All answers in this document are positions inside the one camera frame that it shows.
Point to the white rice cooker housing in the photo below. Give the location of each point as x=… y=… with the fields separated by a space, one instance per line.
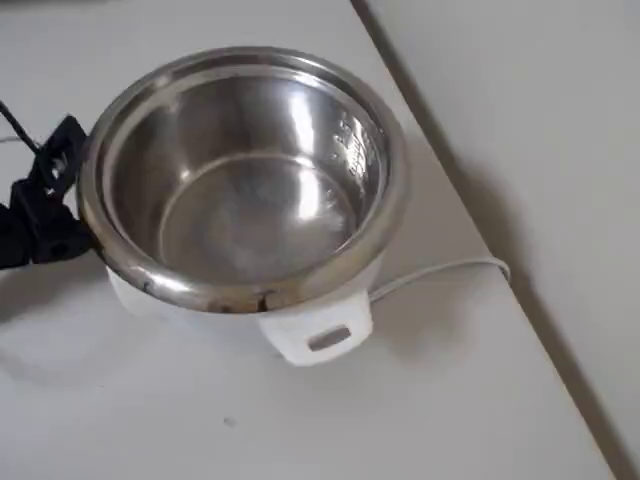
x=320 y=330

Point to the black wrist camera board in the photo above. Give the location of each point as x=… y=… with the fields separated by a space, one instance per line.
x=57 y=150

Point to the stainless steel inner pot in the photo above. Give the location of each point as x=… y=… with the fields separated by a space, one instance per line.
x=240 y=200

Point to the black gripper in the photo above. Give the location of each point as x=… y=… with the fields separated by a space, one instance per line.
x=46 y=186

